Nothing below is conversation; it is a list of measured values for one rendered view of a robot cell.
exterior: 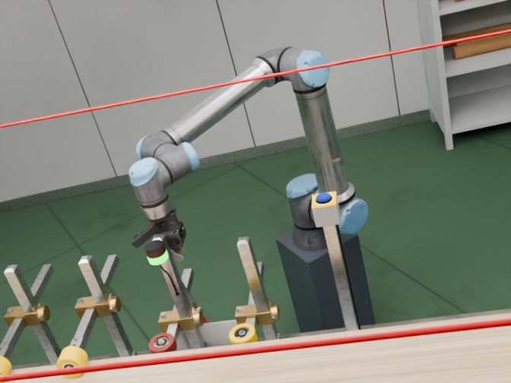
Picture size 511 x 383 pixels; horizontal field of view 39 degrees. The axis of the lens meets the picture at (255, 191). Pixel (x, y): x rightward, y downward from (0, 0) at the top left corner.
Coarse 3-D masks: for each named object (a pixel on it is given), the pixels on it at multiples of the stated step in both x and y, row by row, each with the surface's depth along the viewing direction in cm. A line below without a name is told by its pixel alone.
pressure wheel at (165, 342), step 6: (156, 336) 217; (162, 336) 216; (168, 336) 215; (150, 342) 215; (156, 342) 215; (162, 342) 213; (168, 342) 213; (174, 342) 214; (150, 348) 213; (156, 348) 212; (162, 348) 211; (168, 348) 211; (174, 348) 213
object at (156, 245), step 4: (156, 240) 211; (148, 244) 210; (152, 244) 210; (156, 244) 209; (160, 244) 209; (144, 248) 209; (148, 248) 208; (152, 248) 208; (156, 248) 207; (168, 260) 215; (160, 264) 212; (168, 276) 217; (172, 280) 218; (176, 292) 221
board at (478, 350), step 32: (448, 320) 195; (480, 320) 192; (192, 352) 208; (288, 352) 199; (320, 352) 196; (352, 352) 193; (384, 352) 190; (416, 352) 188; (448, 352) 185; (480, 352) 183
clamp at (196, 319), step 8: (168, 312) 231; (176, 312) 230; (192, 312) 228; (200, 312) 228; (160, 320) 229; (168, 320) 228; (176, 320) 227; (184, 320) 227; (192, 320) 226; (200, 320) 227; (160, 328) 229; (184, 328) 229; (192, 328) 228
